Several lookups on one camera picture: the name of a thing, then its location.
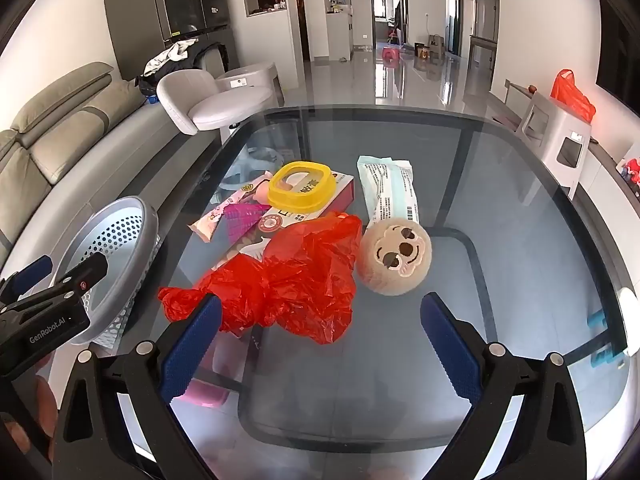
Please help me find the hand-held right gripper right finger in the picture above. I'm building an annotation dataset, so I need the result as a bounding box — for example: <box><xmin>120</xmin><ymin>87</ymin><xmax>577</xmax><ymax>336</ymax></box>
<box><xmin>420</xmin><ymin>292</ymin><xmax>587</xmax><ymax>480</ymax></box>

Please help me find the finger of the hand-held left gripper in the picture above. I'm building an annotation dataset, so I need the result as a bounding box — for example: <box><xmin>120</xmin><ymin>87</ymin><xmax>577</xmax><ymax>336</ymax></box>
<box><xmin>50</xmin><ymin>254</ymin><xmax>109</xmax><ymax>301</ymax></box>
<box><xmin>0</xmin><ymin>255</ymin><xmax>54</xmax><ymax>307</ymax></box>

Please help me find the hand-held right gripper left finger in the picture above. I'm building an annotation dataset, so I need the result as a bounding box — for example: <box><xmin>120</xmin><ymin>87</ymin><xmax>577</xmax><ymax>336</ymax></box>
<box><xmin>58</xmin><ymin>293</ymin><xmax>224</xmax><ymax>480</ymax></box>

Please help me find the grey perforated plastic basket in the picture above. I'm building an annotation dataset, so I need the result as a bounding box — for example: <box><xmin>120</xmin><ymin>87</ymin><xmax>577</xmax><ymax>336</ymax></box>
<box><xmin>50</xmin><ymin>195</ymin><xmax>162</xmax><ymax>349</ymax></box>

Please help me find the monkey face plush ball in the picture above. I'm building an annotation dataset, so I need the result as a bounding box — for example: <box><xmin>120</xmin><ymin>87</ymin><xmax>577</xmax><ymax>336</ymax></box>
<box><xmin>355</xmin><ymin>219</ymin><xmax>434</xmax><ymax>295</ymax></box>

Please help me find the pink snack wrapper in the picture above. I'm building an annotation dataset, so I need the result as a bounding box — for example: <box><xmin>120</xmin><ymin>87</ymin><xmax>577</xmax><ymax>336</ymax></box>
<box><xmin>188</xmin><ymin>170</ymin><xmax>274</xmax><ymax>245</ymax></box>

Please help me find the red plastic bag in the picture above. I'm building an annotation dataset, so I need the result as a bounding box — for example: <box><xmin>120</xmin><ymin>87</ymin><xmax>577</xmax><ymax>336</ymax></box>
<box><xmin>158</xmin><ymin>211</ymin><xmax>363</xmax><ymax>345</ymax></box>

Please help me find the pink plastic shuttlecock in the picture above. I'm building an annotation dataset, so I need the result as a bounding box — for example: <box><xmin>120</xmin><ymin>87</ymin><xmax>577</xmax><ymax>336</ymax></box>
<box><xmin>223</xmin><ymin>201</ymin><xmax>267</xmax><ymax>244</ymax></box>

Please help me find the red white cardboard box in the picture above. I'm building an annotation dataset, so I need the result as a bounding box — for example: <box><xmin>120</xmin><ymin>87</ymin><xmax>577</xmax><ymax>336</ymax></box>
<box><xmin>216</xmin><ymin>170</ymin><xmax>356</xmax><ymax>274</ymax></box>

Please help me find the pink pig toy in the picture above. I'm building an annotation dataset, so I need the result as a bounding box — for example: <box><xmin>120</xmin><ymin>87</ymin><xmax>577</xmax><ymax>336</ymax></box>
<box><xmin>250</xmin><ymin>180</ymin><xmax>301</xmax><ymax>207</ymax></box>

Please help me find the white blue mask packet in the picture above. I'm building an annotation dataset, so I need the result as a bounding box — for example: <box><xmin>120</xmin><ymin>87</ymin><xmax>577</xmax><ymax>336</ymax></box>
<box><xmin>356</xmin><ymin>155</ymin><xmax>420</xmax><ymax>227</ymax></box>

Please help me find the yellow plastic ring lid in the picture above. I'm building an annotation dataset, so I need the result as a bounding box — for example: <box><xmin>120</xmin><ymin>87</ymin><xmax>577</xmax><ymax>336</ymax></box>
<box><xmin>268</xmin><ymin>161</ymin><xmax>335</xmax><ymax>213</ymax></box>

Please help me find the person's left hand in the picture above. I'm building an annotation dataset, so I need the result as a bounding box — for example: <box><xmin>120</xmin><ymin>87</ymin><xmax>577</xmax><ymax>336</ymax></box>
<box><xmin>0</xmin><ymin>374</ymin><xmax>60</xmax><ymax>461</ymax></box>

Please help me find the pink plastic item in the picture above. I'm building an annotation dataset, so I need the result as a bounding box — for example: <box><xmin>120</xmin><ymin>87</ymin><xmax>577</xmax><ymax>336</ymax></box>
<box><xmin>183</xmin><ymin>379</ymin><xmax>232</xmax><ymax>409</ymax></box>

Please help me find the grey sofa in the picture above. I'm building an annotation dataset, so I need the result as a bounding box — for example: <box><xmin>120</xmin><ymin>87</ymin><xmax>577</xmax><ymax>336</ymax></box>
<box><xmin>0</xmin><ymin>62</ymin><xmax>236</xmax><ymax>271</ymax></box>

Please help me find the cyan plastic item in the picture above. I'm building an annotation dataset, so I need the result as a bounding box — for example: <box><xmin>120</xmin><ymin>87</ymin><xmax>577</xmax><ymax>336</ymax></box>
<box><xmin>589</xmin><ymin>311</ymin><xmax>627</xmax><ymax>365</ymax></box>

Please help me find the black blue bag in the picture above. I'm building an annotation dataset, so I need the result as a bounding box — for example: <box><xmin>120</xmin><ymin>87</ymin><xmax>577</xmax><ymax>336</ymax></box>
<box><xmin>137</xmin><ymin>75</ymin><xmax>162</xmax><ymax>105</ymax></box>

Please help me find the white swivel chair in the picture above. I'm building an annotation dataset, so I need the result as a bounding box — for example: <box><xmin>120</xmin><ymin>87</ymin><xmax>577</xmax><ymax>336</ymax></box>
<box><xmin>156</xmin><ymin>69</ymin><xmax>282</xmax><ymax>194</ymax></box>

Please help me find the low grey white cabinet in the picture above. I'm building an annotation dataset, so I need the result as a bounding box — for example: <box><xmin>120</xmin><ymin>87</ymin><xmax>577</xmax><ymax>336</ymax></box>
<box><xmin>502</xmin><ymin>79</ymin><xmax>640</xmax><ymax>243</ymax></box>

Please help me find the white plastic stool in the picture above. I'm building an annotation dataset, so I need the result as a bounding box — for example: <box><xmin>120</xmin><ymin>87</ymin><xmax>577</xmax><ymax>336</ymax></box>
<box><xmin>515</xmin><ymin>91</ymin><xmax>594</xmax><ymax>202</ymax></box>

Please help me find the white cloth pile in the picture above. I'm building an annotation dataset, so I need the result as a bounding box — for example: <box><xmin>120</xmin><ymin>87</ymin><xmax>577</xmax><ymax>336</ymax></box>
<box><xmin>144</xmin><ymin>37</ymin><xmax>199</xmax><ymax>79</ymax></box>

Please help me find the white round side table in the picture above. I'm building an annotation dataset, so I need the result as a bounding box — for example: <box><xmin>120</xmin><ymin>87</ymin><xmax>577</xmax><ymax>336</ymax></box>
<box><xmin>216</xmin><ymin>61</ymin><xmax>286</xmax><ymax>107</ymax></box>

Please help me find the dark refrigerator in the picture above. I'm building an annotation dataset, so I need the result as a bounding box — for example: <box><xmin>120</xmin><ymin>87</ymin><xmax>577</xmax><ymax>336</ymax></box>
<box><xmin>102</xmin><ymin>0</ymin><xmax>237</xmax><ymax>82</ymax></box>

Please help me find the orange plastic bag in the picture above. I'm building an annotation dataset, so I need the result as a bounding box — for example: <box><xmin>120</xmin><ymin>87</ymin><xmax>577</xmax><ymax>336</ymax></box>
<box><xmin>550</xmin><ymin>69</ymin><xmax>597</xmax><ymax>124</ymax></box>

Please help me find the tall white cabinet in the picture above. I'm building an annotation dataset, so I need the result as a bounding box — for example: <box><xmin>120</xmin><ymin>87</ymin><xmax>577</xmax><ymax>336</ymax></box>
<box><xmin>322</xmin><ymin>0</ymin><xmax>356</xmax><ymax>59</ymax></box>

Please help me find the black wall television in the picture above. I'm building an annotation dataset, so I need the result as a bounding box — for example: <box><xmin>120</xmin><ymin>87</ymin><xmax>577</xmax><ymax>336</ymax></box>
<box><xmin>594</xmin><ymin>0</ymin><xmax>640</xmax><ymax>128</ymax></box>

